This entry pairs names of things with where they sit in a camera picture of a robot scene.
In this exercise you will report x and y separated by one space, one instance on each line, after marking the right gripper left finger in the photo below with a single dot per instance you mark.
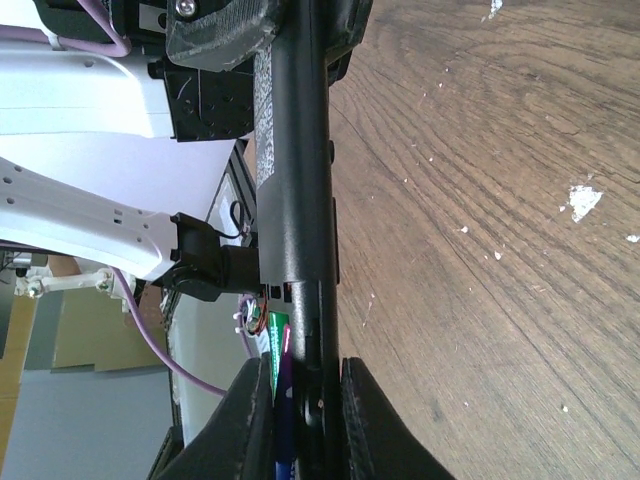
237 442

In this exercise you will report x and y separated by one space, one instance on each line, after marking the green AA battery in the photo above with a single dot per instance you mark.
280 344

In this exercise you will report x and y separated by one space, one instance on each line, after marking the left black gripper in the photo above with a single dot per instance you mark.
220 35

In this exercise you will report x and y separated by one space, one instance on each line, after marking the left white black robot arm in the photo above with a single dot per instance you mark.
82 110

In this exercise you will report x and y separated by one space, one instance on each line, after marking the purple pink AA battery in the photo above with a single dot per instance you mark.
285 453

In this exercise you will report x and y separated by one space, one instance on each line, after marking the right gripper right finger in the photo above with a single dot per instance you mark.
379 445

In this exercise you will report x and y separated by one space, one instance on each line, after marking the black remote control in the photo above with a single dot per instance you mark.
296 224

